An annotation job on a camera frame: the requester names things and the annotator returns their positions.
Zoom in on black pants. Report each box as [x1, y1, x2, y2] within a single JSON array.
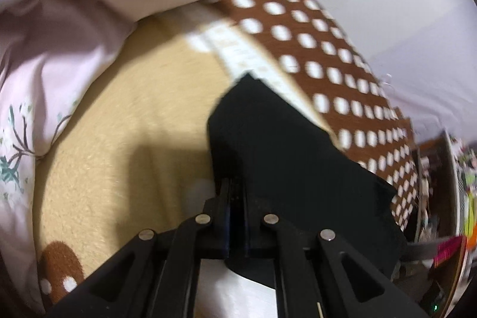
[[208, 74, 407, 277]]

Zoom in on beige brown polka-dot blanket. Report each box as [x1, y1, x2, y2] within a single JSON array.
[[33, 0, 417, 308]]

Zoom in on wooden shelving unit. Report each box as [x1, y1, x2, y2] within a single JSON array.
[[412, 130, 474, 317]]

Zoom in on magenta cloth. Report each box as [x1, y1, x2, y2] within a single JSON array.
[[433, 236, 467, 268]]

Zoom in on pink floral duvet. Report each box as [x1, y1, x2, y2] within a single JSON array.
[[1, 0, 201, 313]]

